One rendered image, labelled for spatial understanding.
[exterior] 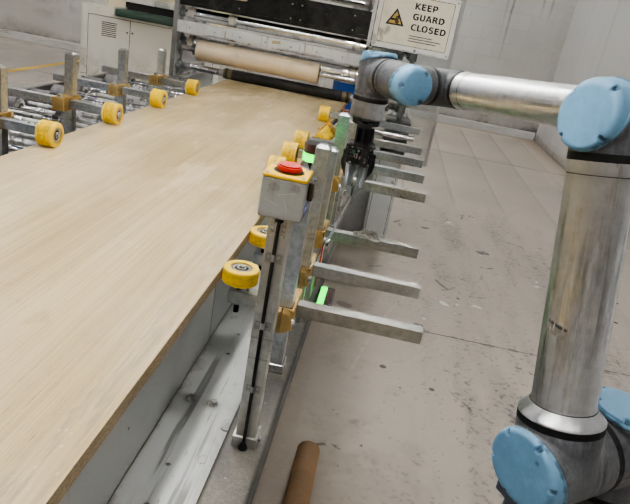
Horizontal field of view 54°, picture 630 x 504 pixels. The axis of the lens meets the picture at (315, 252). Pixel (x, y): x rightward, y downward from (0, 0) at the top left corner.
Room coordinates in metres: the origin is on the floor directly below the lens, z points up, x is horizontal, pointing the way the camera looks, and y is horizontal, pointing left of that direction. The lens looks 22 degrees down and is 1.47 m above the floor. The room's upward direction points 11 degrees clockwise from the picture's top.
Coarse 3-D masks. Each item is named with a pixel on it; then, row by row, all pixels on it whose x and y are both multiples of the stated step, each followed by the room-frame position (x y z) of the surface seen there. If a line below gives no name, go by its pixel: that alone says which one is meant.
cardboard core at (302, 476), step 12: (300, 444) 1.75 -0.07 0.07; (312, 444) 1.75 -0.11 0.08; (300, 456) 1.68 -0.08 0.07; (312, 456) 1.69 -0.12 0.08; (300, 468) 1.62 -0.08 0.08; (312, 468) 1.64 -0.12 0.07; (300, 480) 1.56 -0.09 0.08; (312, 480) 1.60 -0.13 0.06; (288, 492) 1.52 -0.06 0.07; (300, 492) 1.51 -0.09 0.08
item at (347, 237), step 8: (328, 232) 1.72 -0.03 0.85; (336, 232) 1.72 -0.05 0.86; (344, 232) 1.73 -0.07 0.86; (352, 232) 1.74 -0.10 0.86; (336, 240) 1.72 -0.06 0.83; (344, 240) 1.72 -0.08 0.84; (352, 240) 1.72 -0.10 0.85; (360, 240) 1.72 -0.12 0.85; (368, 240) 1.71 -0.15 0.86; (384, 240) 1.72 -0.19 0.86; (376, 248) 1.71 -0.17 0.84; (384, 248) 1.71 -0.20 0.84; (392, 248) 1.71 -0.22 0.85; (400, 248) 1.71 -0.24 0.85; (408, 248) 1.71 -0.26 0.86; (416, 248) 1.71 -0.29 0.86; (408, 256) 1.70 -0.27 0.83; (416, 256) 1.70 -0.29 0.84
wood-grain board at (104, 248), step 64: (128, 128) 2.33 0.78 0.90; (192, 128) 2.53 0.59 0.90; (256, 128) 2.77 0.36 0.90; (0, 192) 1.44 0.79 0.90; (64, 192) 1.52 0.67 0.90; (128, 192) 1.61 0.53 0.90; (192, 192) 1.71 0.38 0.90; (256, 192) 1.83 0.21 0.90; (0, 256) 1.10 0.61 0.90; (64, 256) 1.15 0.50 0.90; (128, 256) 1.21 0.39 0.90; (192, 256) 1.27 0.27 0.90; (0, 320) 0.88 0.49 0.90; (64, 320) 0.91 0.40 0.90; (128, 320) 0.95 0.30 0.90; (0, 384) 0.72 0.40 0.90; (64, 384) 0.74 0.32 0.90; (128, 384) 0.77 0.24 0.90; (0, 448) 0.60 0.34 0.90; (64, 448) 0.62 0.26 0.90
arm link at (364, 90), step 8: (368, 56) 1.59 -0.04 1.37; (376, 56) 1.58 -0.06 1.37; (384, 56) 1.58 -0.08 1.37; (392, 56) 1.59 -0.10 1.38; (360, 64) 1.62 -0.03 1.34; (368, 64) 1.59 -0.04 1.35; (376, 64) 1.57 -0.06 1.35; (360, 72) 1.61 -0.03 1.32; (368, 72) 1.58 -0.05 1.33; (360, 80) 1.60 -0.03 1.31; (368, 80) 1.58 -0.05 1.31; (360, 88) 1.60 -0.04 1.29; (368, 88) 1.59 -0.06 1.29; (360, 96) 1.60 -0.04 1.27; (368, 96) 1.59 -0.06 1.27; (376, 96) 1.59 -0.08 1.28; (384, 104) 1.60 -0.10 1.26
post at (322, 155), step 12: (324, 144) 1.45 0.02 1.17; (324, 156) 1.43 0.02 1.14; (312, 168) 1.43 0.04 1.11; (324, 168) 1.43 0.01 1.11; (324, 180) 1.43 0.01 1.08; (312, 204) 1.43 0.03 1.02; (312, 216) 1.43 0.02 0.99; (312, 228) 1.43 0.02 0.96; (312, 240) 1.43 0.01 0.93; (312, 252) 1.46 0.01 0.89; (300, 288) 1.43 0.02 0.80
